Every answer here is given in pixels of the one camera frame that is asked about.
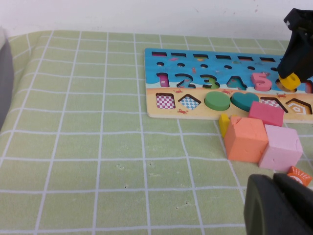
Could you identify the magenta trapezoid block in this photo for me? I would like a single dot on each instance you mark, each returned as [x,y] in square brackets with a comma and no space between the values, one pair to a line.
[266,113]

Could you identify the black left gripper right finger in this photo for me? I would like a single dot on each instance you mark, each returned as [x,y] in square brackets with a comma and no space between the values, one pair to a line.
[298,195]

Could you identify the small yellow wooden piece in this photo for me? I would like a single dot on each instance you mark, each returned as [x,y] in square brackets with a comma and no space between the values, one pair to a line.
[223,124]

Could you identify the pink number five piece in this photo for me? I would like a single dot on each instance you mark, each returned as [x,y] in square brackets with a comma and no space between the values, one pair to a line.
[256,77]

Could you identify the teal heart piece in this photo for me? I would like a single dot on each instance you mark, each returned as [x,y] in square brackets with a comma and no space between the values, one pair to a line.
[242,101]

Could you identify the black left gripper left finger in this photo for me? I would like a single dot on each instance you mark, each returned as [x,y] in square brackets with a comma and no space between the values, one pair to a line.
[264,210]

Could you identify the yellow number six piece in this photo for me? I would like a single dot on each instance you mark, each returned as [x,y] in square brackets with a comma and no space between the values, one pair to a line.
[291,83]

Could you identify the green circle piece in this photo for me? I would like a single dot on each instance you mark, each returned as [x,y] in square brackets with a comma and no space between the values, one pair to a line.
[216,101]

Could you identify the green checked tablecloth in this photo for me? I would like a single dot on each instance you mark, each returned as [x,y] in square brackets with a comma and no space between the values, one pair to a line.
[73,147]

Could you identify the light pink cube block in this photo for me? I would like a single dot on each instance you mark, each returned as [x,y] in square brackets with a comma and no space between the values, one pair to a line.
[281,149]

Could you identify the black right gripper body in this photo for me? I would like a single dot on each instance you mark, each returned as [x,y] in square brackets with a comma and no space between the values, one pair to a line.
[299,19]

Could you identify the grey object at table edge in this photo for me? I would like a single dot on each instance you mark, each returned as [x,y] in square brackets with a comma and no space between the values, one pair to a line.
[5,80]

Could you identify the orange cube block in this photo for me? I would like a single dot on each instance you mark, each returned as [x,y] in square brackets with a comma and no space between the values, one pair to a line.
[244,144]

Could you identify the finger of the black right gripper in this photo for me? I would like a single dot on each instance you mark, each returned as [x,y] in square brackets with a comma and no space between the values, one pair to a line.
[292,56]
[307,61]

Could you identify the orange fish numbered ten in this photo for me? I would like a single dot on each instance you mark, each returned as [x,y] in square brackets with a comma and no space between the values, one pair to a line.
[299,175]

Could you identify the wooden number puzzle board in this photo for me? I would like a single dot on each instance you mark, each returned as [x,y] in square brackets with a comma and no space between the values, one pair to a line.
[150,80]

